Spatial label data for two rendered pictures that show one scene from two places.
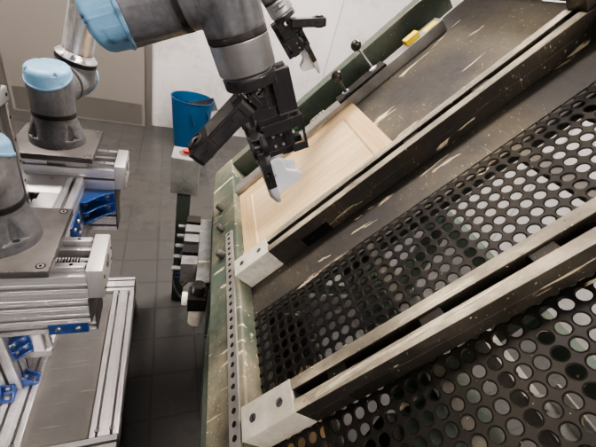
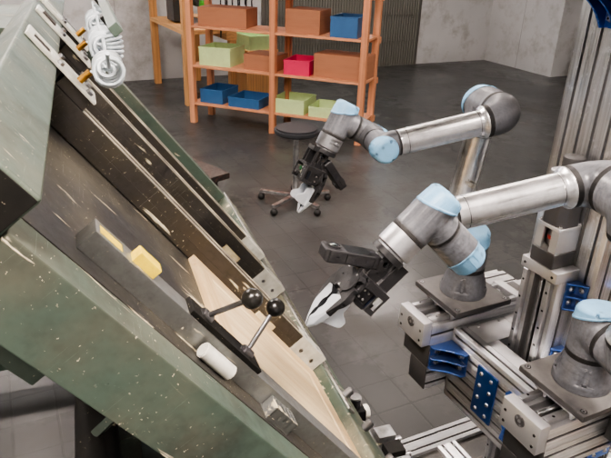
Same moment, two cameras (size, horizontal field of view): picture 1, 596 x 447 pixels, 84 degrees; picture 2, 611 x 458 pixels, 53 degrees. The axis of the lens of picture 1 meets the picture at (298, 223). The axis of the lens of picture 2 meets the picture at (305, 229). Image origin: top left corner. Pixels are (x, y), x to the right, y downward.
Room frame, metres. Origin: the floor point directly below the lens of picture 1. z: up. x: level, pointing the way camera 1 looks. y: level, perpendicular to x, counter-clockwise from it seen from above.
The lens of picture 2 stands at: (2.23, 0.09, 2.07)
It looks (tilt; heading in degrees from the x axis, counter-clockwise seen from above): 25 degrees down; 181
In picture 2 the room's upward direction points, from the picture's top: 2 degrees clockwise
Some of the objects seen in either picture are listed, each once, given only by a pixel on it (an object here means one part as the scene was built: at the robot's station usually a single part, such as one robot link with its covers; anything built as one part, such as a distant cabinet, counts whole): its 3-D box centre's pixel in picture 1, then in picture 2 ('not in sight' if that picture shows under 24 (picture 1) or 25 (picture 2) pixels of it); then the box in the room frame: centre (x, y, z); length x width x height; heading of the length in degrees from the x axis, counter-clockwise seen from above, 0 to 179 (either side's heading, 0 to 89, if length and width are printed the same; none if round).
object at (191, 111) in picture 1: (193, 120); not in sight; (3.34, 1.39, 0.28); 0.48 x 0.44 x 0.56; 117
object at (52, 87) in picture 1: (50, 86); (597, 328); (0.92, 0.82, 1.20); 0.13 x 0.12 x 0.14; 14
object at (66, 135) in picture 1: (56, 124); (585, 363); (0.91, 0.82, 1.09); 0.15 x 0.15 x 0.10
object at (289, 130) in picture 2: not in sight; (298, 166); (-2.65, -0.04, 0.34); 0.64 x 0.61 x 0.68; 22
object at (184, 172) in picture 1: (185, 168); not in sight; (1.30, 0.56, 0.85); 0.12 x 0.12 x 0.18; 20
